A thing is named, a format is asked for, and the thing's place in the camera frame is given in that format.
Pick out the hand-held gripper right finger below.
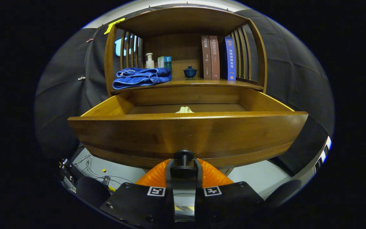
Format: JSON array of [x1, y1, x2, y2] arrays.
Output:
[[194, 158, 264, 225]]

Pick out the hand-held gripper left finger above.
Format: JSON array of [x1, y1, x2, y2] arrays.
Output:
[[100, 158, 175, 225]]

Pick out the wooden countertop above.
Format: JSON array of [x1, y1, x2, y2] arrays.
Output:
[[111, 78, 264, 95]]

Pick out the brown wooden cabinet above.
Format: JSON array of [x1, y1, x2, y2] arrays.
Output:
[[104, 6, 268, 97]]

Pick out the blue folded towel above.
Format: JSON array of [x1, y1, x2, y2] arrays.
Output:
[[112, 67, 172, 90]]

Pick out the blue lidded teacup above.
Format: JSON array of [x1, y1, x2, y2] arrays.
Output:
[[183, 66, 198, 79]]

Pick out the blue book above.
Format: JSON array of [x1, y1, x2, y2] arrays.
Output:
[[223, 36, 237, 80]]

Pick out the light brown book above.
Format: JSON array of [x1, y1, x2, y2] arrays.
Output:
[[209, 35, 220, 80]]

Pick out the dark brown book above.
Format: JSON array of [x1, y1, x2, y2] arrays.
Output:
[[201, 35, 212, 80]]

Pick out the thin black cable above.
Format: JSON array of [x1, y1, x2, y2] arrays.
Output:
[[85, 154, 136, 191]]

